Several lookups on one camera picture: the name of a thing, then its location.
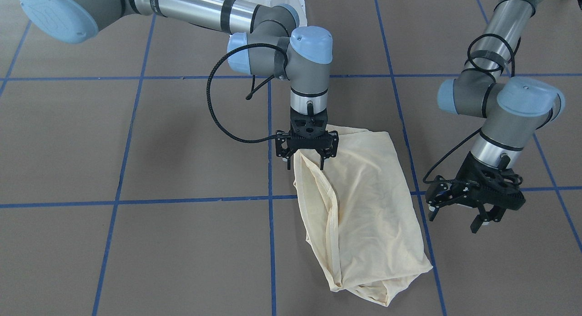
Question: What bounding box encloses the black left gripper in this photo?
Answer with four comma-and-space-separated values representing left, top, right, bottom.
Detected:
426, 154, 526, 234

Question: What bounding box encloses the brown table mat blue grid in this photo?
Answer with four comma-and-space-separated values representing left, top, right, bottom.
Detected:
0, 0, 581, 316

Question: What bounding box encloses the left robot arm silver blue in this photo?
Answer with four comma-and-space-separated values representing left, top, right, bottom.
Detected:
423, 0, 566, 233

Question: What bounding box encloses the yellow long sleeve shirt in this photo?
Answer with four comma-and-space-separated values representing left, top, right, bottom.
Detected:
293, 125, 432, 307

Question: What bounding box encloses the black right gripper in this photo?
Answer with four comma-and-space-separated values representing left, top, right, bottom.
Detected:
275, 109, 339, 171

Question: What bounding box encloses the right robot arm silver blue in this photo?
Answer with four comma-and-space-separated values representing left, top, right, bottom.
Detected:
19, 0, 339, 168

